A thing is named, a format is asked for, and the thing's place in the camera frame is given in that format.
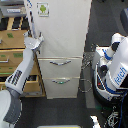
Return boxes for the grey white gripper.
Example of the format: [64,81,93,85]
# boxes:
[23,31,44,51]

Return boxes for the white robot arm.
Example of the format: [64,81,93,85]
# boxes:
[0,33,44,128]

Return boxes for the upper fridge drawer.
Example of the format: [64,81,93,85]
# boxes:
[38,58,82,79]

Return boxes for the fridge drawer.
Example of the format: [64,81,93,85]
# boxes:
[44,78,79,99]
[38,58,82,79]

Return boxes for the lower fridge drawer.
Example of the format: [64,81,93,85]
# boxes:
[44,78,79,99]

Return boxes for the wooden drawer cabinet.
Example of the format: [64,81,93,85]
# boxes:
[0,17,45,97]

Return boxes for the green android sticker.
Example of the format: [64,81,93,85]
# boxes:
[37,2,49,17]

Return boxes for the white refrigerator body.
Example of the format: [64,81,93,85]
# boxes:
[24,0,92,99]

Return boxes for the grey box on shelf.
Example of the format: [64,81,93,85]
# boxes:
[0,5,26,17]

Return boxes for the white Fetch robot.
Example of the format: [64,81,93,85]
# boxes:
[92,33,128,103]

